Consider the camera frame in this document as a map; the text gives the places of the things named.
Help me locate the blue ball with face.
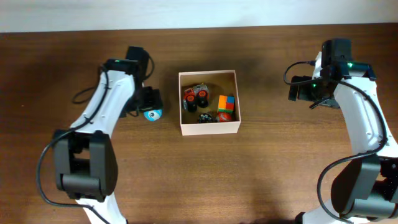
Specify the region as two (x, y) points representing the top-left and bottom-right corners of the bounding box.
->
(144, 110), (162, 121)

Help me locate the red toy fire truck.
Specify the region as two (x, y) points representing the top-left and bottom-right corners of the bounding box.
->
(182, 83), (210, 112)

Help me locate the black round cap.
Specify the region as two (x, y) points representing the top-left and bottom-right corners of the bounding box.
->
(197, 113), (214, 123)

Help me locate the red ball with face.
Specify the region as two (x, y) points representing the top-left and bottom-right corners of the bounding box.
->
(216, 112), (233, 123)

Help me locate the multicolour puzzle cube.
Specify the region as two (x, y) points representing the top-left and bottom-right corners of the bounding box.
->
(217, 95), (235, 114)

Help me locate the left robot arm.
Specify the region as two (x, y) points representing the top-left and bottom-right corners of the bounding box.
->
(50, 46), (163, 223)

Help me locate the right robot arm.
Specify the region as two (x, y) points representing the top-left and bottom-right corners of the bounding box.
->
(285, 39), (397, 224)

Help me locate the white cardboard box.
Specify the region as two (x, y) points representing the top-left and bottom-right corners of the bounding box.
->
(178, 70), (241, 136)

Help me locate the left black cable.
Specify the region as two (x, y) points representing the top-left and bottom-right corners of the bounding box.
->
(35, 52), (155, 224)

